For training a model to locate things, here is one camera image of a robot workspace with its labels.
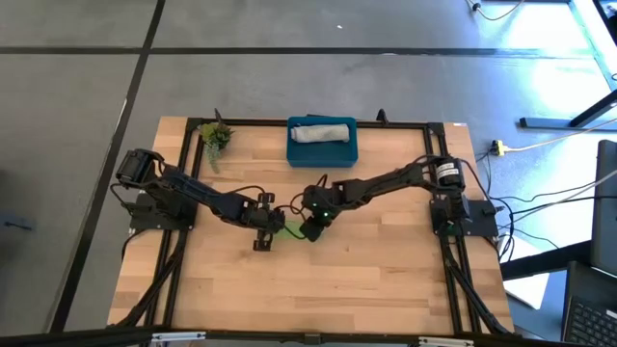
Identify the white paper sheet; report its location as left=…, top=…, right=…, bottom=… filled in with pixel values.
left=500, top=235, right=551, bottom=310

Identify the black desk leg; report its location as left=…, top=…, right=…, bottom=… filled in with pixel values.
left=519, top=89, right=617, bottom=132

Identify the black floor cable with plug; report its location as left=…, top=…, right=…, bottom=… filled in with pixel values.
left=464, top=0, right=526, bottom=23

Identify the blue plastic basket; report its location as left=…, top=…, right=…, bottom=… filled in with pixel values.
left=285, top=116, right=361, bottom=170

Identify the pale grey cable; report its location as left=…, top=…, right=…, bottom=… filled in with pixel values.
left=561, top=168, right=617, bottom=202

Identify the cream power cable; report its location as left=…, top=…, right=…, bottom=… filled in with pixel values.
left=503, top=117, right=617, bottom=153

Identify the small black floor object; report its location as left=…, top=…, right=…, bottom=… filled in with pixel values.
left=2, top=219, right=36, bottom=232

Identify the grey microfiber towel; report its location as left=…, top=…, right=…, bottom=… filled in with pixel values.
left=290, top=123, right=352, bottom=145

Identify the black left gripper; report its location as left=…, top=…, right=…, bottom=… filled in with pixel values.
left=240, top=192, right=286, bottom=253

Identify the small potted green plant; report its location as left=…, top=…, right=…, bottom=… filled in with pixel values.
left=199, top=121, right=235, bottom=174

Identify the black aluminium table frame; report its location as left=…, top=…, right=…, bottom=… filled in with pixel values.
left=108, top=115, right=515, bottom=338

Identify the black laptop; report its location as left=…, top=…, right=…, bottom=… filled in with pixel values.
left=560, top=261, right=617, bottom=347

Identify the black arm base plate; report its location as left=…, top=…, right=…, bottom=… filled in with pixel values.
left=432, top=200, right=501, bottom=239
left=128, top=191, right=200, bottom=232

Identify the green microfiber towel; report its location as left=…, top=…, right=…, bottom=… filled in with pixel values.
left=278, top=220, right=309, bottom=241

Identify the dark grey monitor back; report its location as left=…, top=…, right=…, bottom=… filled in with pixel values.
left=589, top=139, right=617, bottom=277

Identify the black crossbar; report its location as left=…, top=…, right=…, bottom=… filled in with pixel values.
left=0, top=326, right=617, bottom=347

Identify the silver bracket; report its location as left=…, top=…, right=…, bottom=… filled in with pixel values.
left=149, top=331, right=207, bottom=344
left=417, top=335, right=476, bottom=347

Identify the black desk foot bar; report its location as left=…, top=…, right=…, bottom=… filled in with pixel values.
left=499, top=239, right=593, bottom=281

